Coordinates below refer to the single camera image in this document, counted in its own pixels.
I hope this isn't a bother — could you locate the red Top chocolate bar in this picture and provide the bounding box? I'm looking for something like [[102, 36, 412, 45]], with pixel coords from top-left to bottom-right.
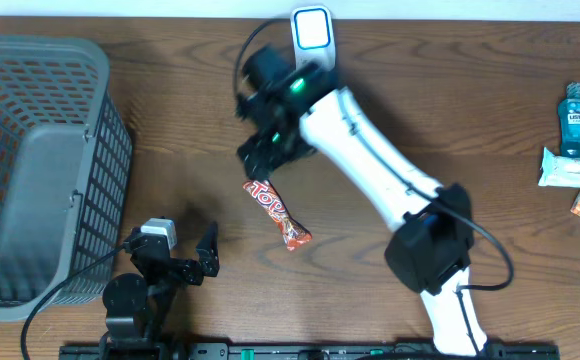
[[242, 180, 312, 251]]

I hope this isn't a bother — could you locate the light blue wet wipes pack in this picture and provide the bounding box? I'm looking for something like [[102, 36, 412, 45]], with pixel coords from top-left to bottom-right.
[[538, 147, 580, 188]]

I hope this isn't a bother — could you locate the blue mouthwash bottle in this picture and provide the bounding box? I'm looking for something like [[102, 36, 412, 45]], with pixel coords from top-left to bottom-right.
[[557, 82, 580, 158]]

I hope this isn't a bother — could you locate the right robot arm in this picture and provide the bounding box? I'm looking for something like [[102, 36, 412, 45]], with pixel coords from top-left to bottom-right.
[[236, 62, 487, 356]]

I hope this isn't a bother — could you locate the white barcode scanner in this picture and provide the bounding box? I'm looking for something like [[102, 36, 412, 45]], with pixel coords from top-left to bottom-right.
[[290, 5, 336, 71]]

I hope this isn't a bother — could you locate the grey plastic shopping basket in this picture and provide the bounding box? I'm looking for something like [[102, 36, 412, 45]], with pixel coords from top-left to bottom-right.
[[0, 35, 132, 322]]

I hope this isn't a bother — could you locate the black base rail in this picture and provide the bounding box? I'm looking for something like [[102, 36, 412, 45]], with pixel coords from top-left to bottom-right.
[[58, 341, 562, 360]]

